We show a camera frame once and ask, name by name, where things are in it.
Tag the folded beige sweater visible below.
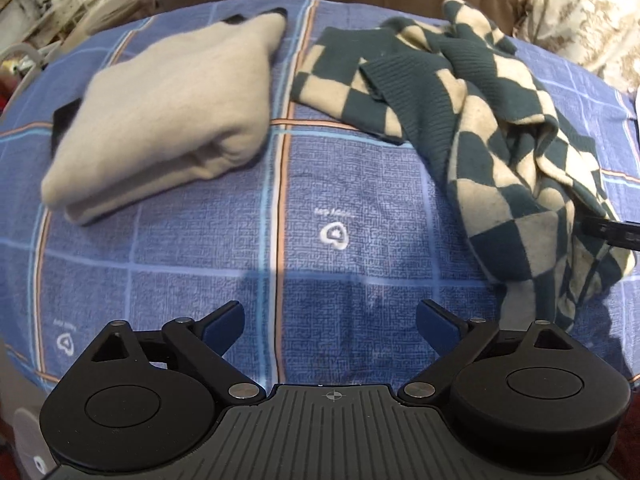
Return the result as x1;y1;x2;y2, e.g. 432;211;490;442
41;8;286;224

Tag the floral beige pillow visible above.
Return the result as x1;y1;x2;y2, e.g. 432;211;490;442
514;0;639;93

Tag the green cream checkered sweater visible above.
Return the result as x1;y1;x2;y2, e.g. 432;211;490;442
291;0;634;330

